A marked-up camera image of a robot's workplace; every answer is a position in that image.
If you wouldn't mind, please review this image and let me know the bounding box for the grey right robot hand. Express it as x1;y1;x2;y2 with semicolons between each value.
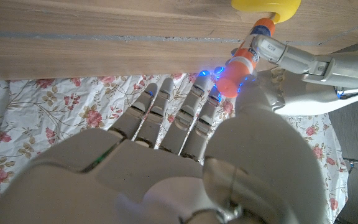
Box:
0;73;328;224

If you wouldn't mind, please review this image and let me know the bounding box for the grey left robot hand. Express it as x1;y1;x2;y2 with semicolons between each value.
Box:
252;34;358;116

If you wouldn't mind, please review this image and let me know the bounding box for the orange and white glue stick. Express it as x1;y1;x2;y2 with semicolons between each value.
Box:
228;17;276;82

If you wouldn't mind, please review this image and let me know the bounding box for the orange glue stick cap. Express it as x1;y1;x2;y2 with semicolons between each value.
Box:
216;58;250;99

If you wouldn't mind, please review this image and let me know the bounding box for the yellow toy banana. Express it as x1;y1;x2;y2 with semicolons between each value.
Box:
231;0;302;24

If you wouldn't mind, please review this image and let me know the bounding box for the floral backdrop cloth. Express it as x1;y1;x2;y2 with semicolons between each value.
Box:
0;73;349;224

